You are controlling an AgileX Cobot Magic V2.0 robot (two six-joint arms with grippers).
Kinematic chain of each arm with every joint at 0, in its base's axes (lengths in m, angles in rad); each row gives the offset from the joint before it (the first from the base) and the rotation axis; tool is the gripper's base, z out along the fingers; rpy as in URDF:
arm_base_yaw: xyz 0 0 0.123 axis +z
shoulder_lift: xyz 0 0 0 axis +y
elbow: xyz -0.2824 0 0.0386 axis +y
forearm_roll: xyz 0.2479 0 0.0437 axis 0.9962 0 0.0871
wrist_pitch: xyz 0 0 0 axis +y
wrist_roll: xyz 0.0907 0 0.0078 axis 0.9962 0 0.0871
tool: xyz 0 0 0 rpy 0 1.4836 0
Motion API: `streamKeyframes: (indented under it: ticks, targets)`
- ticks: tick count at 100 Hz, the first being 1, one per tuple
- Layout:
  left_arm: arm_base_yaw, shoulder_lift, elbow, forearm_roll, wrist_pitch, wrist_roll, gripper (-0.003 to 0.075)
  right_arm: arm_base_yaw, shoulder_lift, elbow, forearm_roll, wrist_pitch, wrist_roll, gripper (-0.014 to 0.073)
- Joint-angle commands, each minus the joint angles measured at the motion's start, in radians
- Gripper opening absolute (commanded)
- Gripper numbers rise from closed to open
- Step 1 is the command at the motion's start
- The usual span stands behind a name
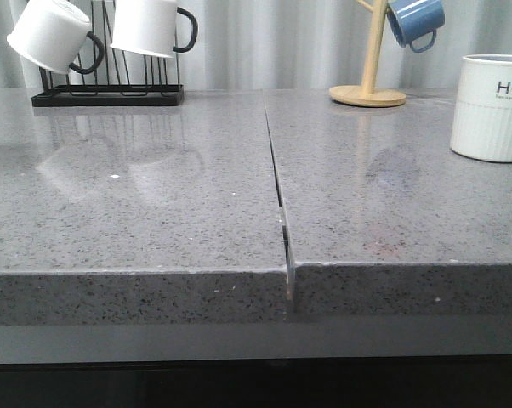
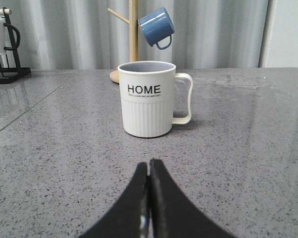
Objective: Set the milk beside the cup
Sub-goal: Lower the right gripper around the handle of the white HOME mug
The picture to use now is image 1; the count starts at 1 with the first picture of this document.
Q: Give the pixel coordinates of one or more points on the white HOME ribbed mug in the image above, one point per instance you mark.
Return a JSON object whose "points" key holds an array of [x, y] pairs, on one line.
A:
{"points": [[482, 123]]}

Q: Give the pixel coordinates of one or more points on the wooden mug tree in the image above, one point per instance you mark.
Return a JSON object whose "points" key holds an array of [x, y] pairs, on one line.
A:
{"points": [[366, 94]]}

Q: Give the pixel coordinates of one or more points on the blue enamel mug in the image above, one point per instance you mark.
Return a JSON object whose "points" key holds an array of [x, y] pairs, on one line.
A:
{"points": [[414, 23]]}

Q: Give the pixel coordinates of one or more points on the black wire mug rack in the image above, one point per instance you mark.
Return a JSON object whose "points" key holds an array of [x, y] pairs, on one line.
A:
{"points": [[122, 78]]}

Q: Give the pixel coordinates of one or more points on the white mug black handle right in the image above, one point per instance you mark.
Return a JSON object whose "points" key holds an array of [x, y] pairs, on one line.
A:
{"points": [[148, 27]]}

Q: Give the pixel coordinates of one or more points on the white mug black handle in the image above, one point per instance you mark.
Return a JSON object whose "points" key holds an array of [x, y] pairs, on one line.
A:
{"points": [[51, 34], [148, 27]]}

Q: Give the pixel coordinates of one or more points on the white mug black handle left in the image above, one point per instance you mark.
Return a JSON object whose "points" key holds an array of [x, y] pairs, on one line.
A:
{"points": [[51, 34]]}

